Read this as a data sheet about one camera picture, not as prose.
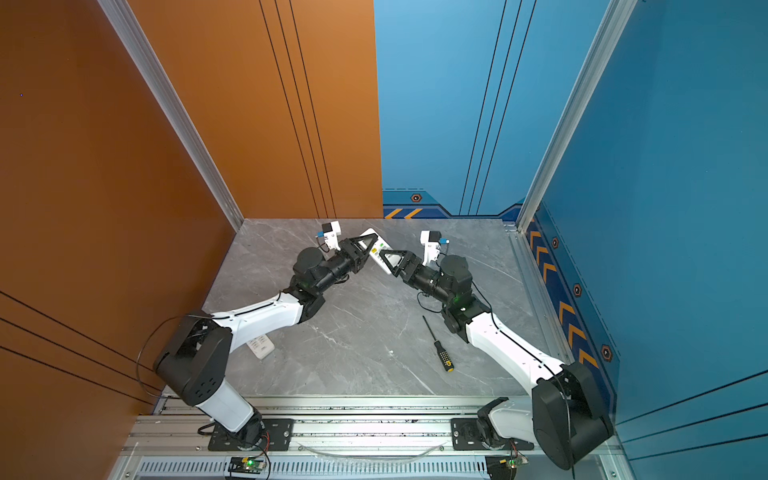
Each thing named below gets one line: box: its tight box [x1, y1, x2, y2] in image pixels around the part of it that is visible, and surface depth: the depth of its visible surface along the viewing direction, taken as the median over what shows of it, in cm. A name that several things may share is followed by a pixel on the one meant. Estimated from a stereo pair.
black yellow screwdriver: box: [422, 315, 454, 373], surface depth 86 cm
